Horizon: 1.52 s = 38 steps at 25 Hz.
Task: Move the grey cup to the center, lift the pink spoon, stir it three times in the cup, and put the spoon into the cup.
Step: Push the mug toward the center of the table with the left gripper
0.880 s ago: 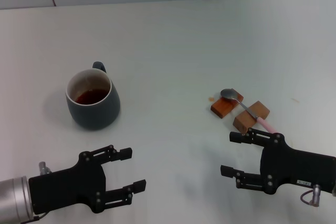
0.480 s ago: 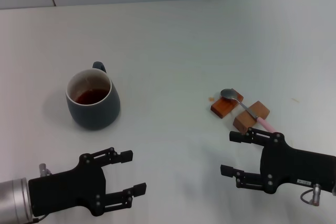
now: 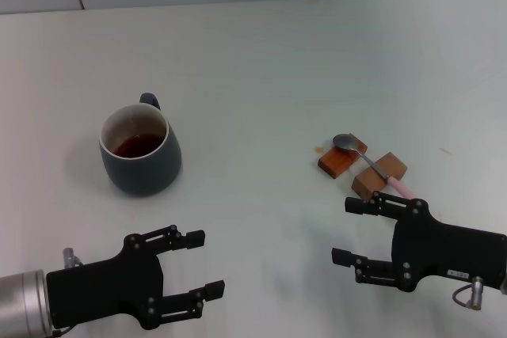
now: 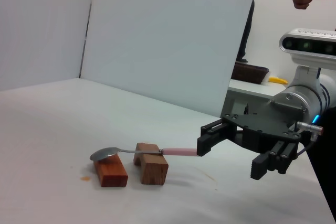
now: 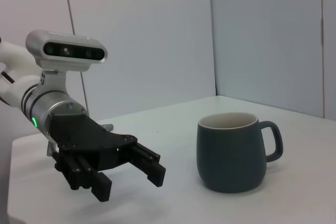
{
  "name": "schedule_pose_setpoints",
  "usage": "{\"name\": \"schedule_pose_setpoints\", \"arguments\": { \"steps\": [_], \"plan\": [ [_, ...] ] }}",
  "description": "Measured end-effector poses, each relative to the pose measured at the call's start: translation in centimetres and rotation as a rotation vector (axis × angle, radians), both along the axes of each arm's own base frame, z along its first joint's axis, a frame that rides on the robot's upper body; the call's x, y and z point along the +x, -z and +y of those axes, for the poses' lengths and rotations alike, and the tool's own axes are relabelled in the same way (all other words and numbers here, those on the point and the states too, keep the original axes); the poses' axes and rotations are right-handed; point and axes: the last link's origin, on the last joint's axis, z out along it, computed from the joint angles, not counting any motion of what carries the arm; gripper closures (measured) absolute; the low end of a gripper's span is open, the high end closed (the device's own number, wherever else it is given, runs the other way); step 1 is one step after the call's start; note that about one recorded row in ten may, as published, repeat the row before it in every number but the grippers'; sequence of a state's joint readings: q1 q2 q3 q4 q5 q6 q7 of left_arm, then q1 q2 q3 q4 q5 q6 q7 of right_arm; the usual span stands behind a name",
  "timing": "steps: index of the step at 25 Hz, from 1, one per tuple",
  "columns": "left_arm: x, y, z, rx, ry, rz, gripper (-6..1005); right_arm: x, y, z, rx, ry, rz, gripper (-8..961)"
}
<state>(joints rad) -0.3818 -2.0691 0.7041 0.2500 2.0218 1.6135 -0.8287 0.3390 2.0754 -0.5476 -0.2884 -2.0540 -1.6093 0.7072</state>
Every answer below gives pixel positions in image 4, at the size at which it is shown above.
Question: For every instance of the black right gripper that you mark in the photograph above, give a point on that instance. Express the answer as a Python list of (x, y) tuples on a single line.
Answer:
[(260, 129)]

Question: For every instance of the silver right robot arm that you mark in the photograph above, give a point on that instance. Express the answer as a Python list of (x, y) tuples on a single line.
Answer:
[(302, 98)]

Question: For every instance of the grey side table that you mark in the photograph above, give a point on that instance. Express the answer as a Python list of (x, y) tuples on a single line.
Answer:
[(252, 90)]

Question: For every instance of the dark brown basket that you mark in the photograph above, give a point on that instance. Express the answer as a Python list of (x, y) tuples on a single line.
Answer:
[(249, 73)]

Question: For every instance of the yellow banana-shaped object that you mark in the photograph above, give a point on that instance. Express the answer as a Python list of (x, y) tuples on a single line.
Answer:
[(277, 80)]

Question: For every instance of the light arched wooden block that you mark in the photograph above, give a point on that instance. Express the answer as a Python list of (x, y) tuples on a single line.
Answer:
[(152, 171)]

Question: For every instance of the reddish brown wooden block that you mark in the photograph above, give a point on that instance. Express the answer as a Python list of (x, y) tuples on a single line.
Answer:
[(113, 174)]

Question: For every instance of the white foam backdrop board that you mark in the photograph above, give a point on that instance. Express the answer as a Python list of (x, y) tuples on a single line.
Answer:
[(168, 37)]

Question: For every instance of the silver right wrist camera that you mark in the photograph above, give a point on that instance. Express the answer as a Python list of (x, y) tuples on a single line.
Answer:
[(307, 44)]

